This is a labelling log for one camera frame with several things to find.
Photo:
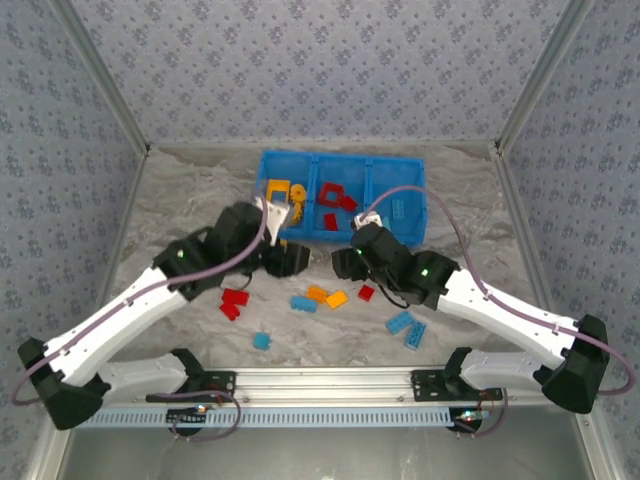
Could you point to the red lego brick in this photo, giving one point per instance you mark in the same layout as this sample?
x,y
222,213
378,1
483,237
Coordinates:
x,y
366,292
348,202
235,297
330,221
231,311

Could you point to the yellow lego window frame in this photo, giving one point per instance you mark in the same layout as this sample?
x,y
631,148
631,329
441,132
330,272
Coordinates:
x,y
270,191

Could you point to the yellow square lego brick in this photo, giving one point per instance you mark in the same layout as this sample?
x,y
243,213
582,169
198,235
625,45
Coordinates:
x,y
336,299

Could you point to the red lego window frame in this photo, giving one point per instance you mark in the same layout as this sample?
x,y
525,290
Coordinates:
x,y
324,194

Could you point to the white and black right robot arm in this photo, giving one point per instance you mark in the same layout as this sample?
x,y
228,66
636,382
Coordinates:
x,y
505,325

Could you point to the blue three-compartment plastic bin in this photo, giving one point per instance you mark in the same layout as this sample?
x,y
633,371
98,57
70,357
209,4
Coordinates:
x,y
380,170

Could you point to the small circuit board with LED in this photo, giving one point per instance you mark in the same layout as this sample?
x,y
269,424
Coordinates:
x,y
187,419
465,422

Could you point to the grey sheet metal panel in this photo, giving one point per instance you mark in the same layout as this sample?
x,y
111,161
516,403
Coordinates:
x,y
320,455

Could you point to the aluminium frame bar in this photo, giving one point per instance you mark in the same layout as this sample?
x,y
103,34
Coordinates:
x,y
42,460
535,85
597,450
522,225
132,200
110,85

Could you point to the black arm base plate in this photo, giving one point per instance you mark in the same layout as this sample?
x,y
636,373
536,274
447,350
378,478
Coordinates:
x,y
222,382
430,385

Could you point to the aluminium extrusion mounting rail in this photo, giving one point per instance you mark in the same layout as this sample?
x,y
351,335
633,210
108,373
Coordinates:
x,y
320,385

